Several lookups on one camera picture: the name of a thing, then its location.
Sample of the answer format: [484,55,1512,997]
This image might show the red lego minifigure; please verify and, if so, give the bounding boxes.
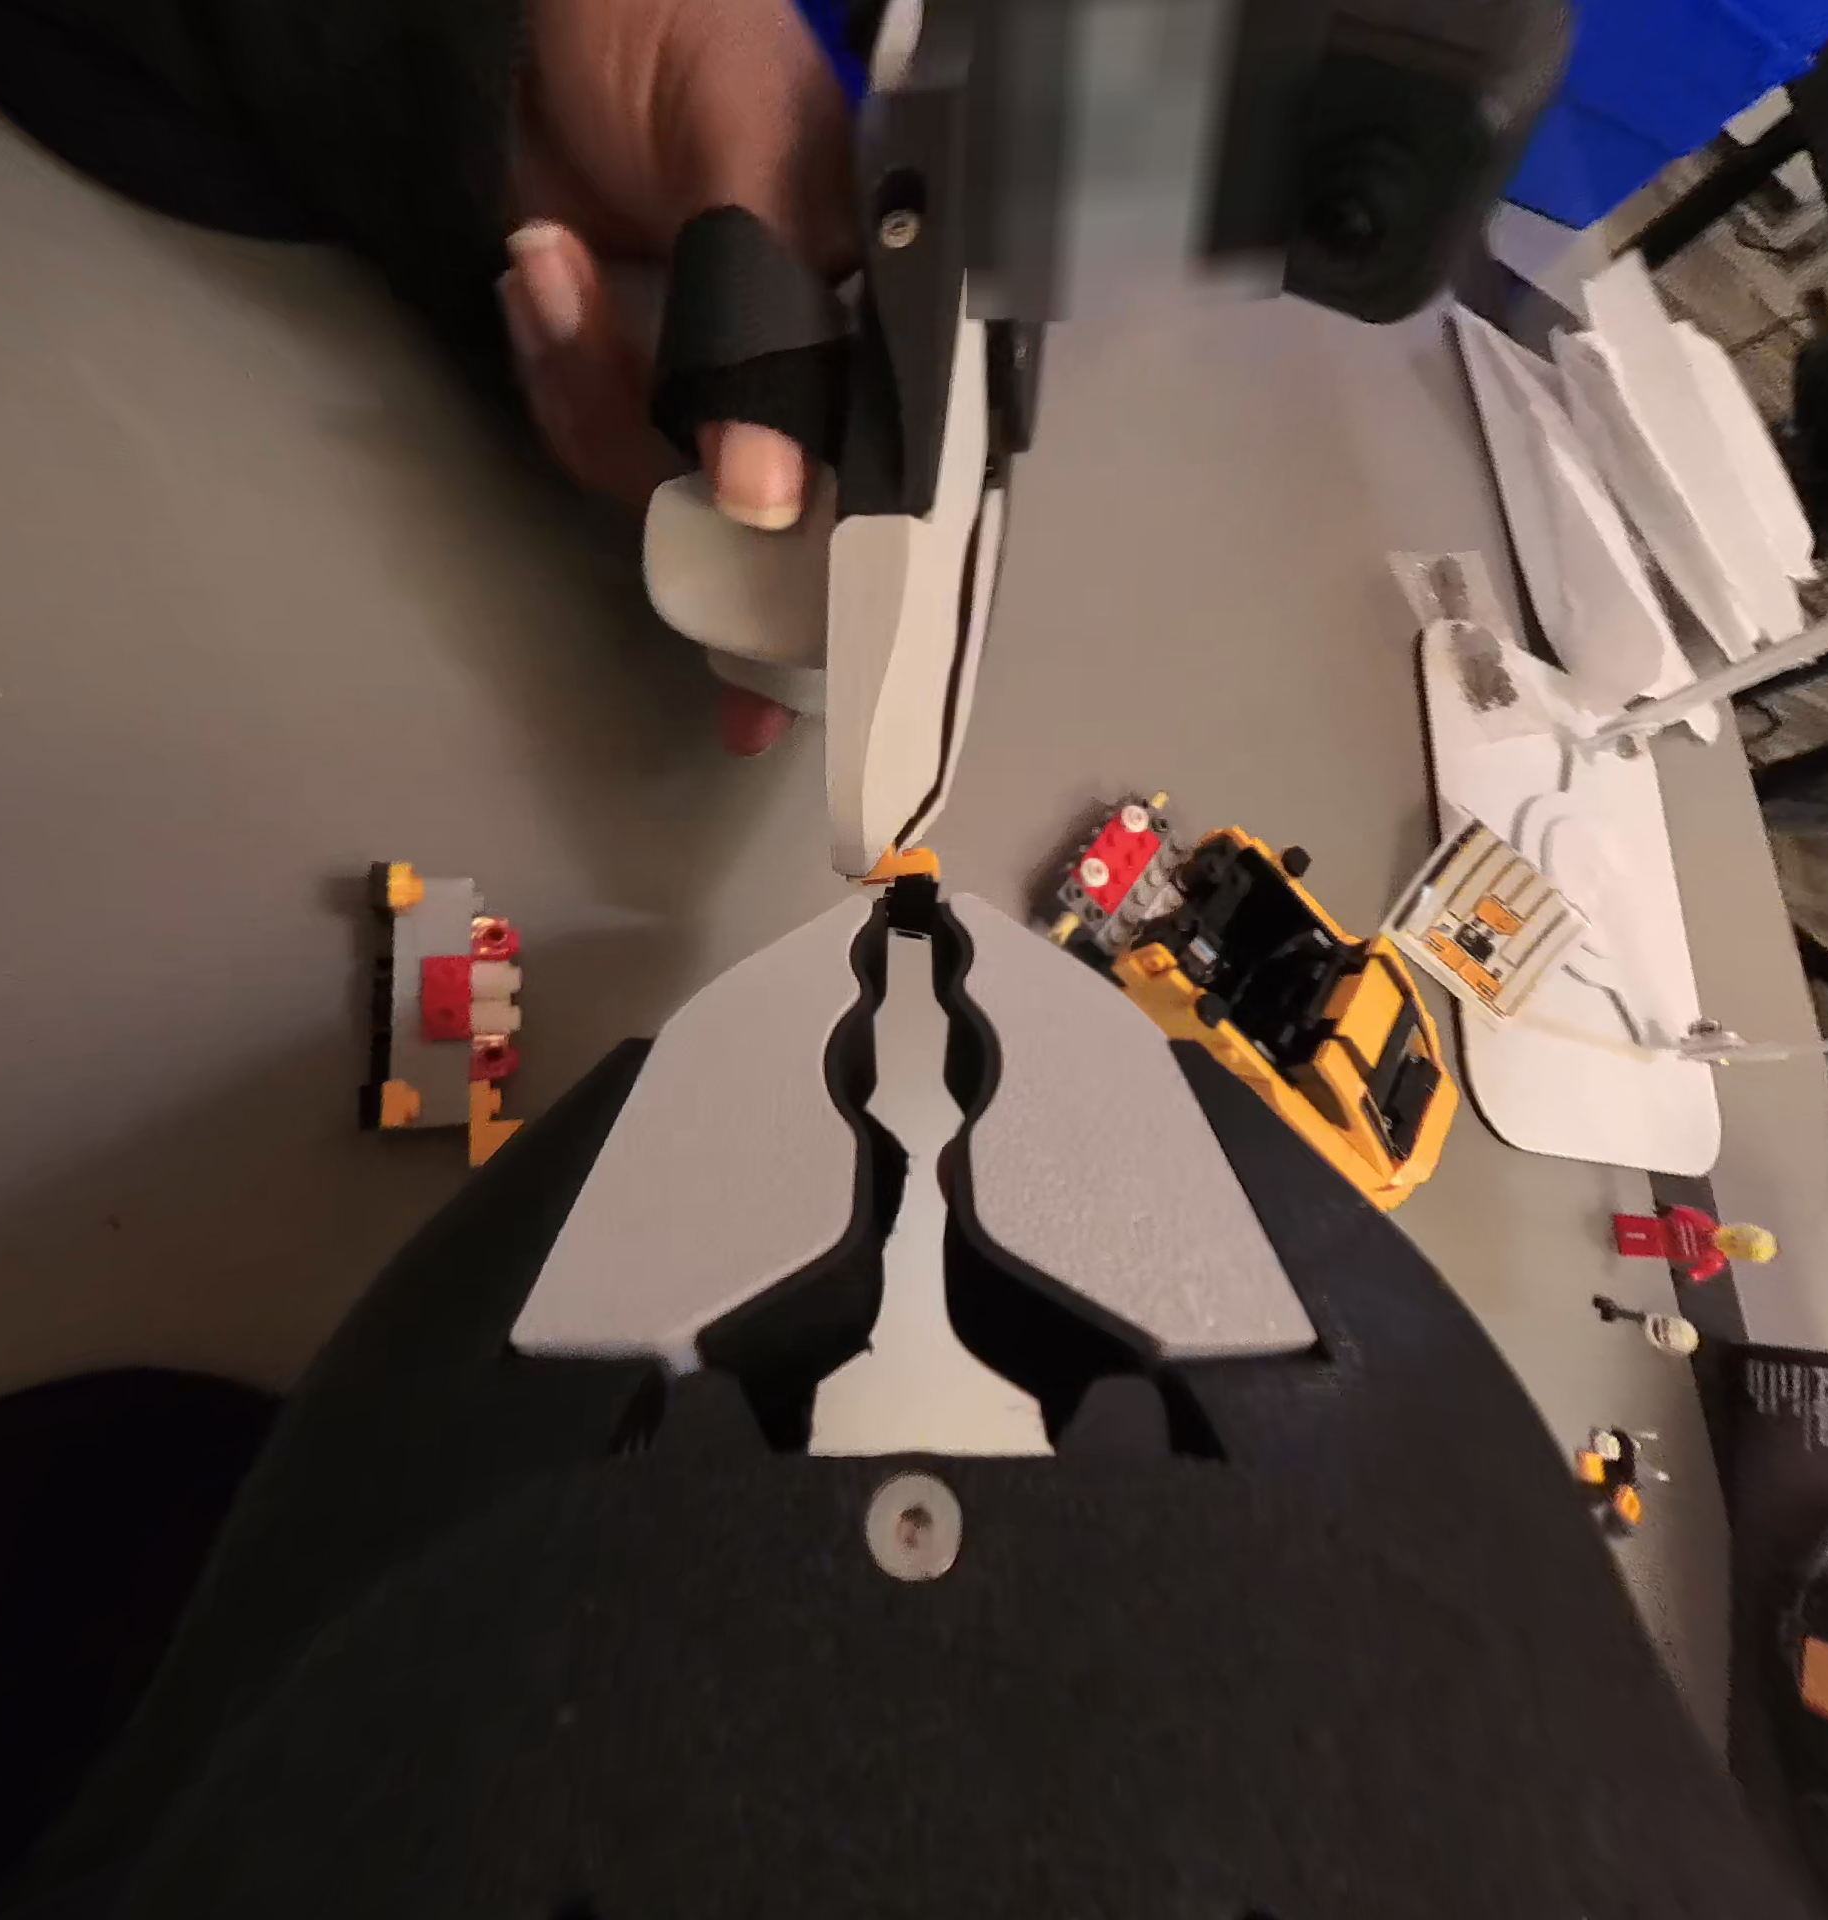
[1613,1200,1781,1287]

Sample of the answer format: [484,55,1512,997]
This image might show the metal rod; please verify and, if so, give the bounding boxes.
[1528,1011,1828,1070]
[1582,601,1828,754]

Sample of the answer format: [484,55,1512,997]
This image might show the person's left hand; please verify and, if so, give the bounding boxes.
[503,0,865,759]

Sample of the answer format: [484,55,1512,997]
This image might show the lego instruction booklet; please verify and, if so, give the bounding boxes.
[1383,816,1590,1024]

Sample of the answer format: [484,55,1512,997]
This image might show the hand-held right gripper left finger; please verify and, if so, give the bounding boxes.
[510,898,920,1454]

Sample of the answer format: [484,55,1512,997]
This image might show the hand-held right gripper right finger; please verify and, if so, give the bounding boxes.
[941,891,1321,1449]

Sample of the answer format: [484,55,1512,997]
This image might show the person's left forearm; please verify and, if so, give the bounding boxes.
[0,0,534,257]

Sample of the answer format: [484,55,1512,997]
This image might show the yellow lego car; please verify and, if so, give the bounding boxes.
[1052,796,1460,1215]

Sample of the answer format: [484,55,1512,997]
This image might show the red white lego assembly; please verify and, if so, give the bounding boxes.
[360,858,530,1172]

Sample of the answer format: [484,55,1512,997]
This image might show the black desk leg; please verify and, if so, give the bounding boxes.
[1618,22,1828,275]

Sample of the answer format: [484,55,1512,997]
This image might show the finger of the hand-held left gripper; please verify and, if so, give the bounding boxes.
[827,494,970,884]
[901,319,1010,854]

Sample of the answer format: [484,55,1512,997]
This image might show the dark lego box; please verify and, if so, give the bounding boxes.
[1703,1341,1828,1825]

